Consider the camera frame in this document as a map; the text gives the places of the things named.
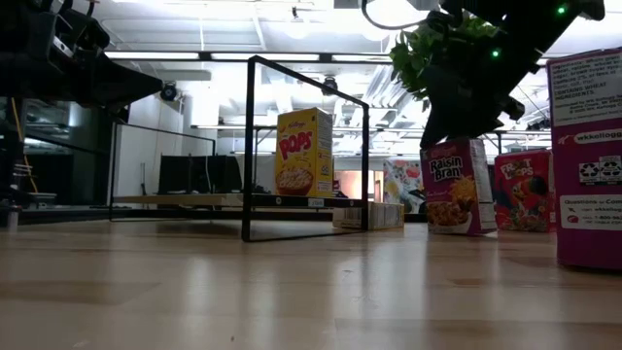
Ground red Froot Loops cereal box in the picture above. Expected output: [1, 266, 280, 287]
[493, 148, 558, 234]

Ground green potted plant black pot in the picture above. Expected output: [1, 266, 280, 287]
[388, 13, 501, 114]

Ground yellow Corn Pops cereal box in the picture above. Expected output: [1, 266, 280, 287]
[274, 106, 335, 198]
[331, 201, 406, 231]

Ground black aluminium table frame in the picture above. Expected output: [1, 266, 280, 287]
[0, 206, 429, 227]

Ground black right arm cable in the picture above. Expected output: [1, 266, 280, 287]
[360, 0, 432, 32]

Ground floral print hanging cloth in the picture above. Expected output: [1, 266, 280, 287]
[382, 158, 427, 216]

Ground pink board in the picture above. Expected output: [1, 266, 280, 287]
[334, 169, 376, 201]

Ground black overhead light bar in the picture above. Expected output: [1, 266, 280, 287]
[104, 50, 396, 63]

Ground black computer monitor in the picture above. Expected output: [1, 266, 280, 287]
[191, 155, 243, 194]
[157, 155, 192, 194]

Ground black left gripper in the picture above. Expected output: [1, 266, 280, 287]
[0, 46, 165, 107]

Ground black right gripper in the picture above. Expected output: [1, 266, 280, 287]
[420, 51, 526, 149]

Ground purple Raisin Bran cereal box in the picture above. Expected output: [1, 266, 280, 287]
[420, 137, 499, 237]
[546, 47, 622, 272]

